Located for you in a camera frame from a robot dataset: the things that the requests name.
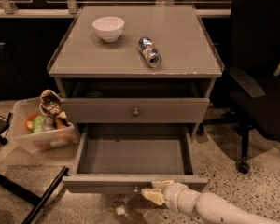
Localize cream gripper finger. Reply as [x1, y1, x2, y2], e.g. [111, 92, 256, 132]
[141, 189, 164, 205]
[151, 180, 174, 189]

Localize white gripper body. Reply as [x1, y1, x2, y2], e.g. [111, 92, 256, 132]
[163, 183, 189, 212]

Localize grey drawer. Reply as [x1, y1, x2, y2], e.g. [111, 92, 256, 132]
[63, 124, 207, 194]
[62, 79, 209, 123]

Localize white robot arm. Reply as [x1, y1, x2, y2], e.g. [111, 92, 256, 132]
[141, 51, 280, 224]

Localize grey top drawer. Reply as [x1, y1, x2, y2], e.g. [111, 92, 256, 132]
[62, 79, 209, 123]

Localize grey drawer cabinet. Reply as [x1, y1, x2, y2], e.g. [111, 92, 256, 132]
[49, 6, 222, 135]

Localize clear glass on floor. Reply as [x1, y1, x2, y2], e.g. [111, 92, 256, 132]
[116, 193, 151, 219]

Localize black office chair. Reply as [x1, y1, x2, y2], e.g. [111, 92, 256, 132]
[203, 0, 280, 174]

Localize crumpled chip bag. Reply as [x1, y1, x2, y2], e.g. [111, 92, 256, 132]
[39, 90, 67, 120]

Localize green fruit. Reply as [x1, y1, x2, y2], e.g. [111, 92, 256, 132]
[32, 115, 44, 133]

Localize clear plastic bin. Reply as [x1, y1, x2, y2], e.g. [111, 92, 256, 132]
[9, 97, 79, 153]

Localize blue silver soda can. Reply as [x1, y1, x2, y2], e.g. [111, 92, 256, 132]
[138, 36, 161, 68]

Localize orange fruit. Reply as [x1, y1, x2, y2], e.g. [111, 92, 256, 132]
[25, 113, 37, 132]

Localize black stand legs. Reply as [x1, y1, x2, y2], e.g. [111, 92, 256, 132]
[0, 113, 69, 224]

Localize white ceramic bowl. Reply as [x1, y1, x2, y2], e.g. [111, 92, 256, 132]
[92, 16, 125, 42]

